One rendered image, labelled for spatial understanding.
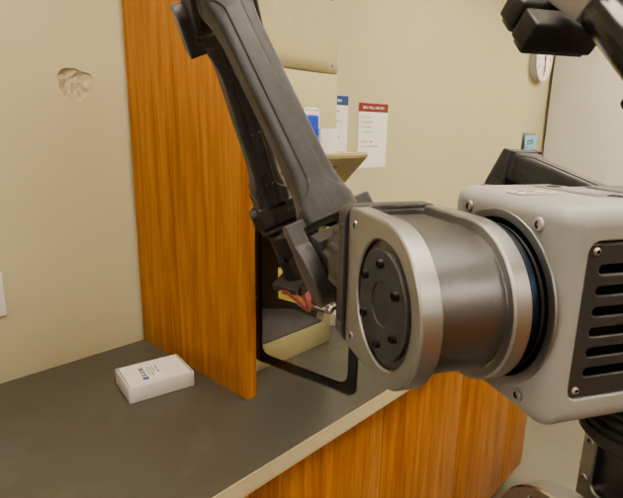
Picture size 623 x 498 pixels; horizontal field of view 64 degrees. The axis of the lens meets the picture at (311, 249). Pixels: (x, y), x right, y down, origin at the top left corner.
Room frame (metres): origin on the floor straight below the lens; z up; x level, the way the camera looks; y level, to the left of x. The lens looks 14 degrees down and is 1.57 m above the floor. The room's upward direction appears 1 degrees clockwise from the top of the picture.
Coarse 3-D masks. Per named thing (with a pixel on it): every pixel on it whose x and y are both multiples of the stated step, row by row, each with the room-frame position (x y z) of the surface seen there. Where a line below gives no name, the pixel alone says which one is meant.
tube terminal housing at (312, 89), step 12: (288, 72) 1.28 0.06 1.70; (300, 72) 1.31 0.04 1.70; (312, 72) 1.35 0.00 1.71; (300, 84) 1.31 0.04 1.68; (312, 84) 1.35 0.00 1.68; (324, 84) 1.38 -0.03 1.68; (336, 84) 1.41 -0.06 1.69; (300, 96) 1.31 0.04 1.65; (312, 96) 1.35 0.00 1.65; (324, 96) 1.38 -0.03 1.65; (336, 96) 1.42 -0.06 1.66; (324, 108) 1.38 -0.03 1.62; (324, 120) 1.38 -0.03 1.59
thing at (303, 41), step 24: (264, 0) 1.23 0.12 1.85; (288, 0) 1.28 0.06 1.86; (312, 0) 1.34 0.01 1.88; (336, 0) 1.41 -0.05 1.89; (264, 24) 1.23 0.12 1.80; (288, 24) 1.28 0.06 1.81; (312, 24) 1.34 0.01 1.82; (336, 24) 1.41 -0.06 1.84; (288, 48) 1.28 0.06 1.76; (312, 48) 1.35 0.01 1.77; (336, 48) 1.41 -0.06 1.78; (336, 72) 1.41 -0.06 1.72
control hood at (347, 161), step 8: (344, 152) 1.31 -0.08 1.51; (352, 152) 1.32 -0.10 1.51; (360, 152) 1.32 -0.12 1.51; (336, 160) 1.26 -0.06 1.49; (344, 160) 1.28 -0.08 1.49; (352, 160) 1.31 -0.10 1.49; (360, 160) 1.33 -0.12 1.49; (280, 168) 1.13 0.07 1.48; (336, 168) 1.29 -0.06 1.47; (344, 168) 1.32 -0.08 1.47; (352, 168) 1.34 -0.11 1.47; (344, 176) 1.35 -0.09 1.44
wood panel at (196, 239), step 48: (144, 0) 1.32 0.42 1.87; (144, 48) 1.33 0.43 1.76; (144, 96) 1.34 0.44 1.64; (192, 96) 1.19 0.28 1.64; (144, 144) 1.35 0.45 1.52; (192, 144) 1.20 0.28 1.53; (144, 192) 1.36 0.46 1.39; (192, 192) 1.20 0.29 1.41; (240, 192) 1.07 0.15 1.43; (144, 240) 1.37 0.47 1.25; (192, 240) 1.21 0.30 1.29; (240, 240) 1.07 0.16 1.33; (144, 288) 1.39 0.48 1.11; (192, 288) 1.21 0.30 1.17; (240, 288) 1.08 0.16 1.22; (144, 336) 1.40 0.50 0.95; (192, 336) 1.22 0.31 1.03; (240, 336) 1.08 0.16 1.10; (240, 384) 1.08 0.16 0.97
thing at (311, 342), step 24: (264, 240) 1.16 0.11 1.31; (264, 264) 1.16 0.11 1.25; (264, 288) 1.16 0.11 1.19; (264, 312) 1.16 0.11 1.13; (288, 312) 1.11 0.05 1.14; (312, 312) 1.07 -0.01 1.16; (264, 336) 1.16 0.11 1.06; (288, 336) 1.11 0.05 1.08; (312, 336) 1.07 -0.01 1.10; (336, 336) 1.03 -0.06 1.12; (264, 360) 1.16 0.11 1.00; (288, 360) 1.11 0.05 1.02; (312, 360) 1.06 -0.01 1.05; (336, 360) 1.02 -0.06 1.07; (336, 384) 1.02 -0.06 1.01
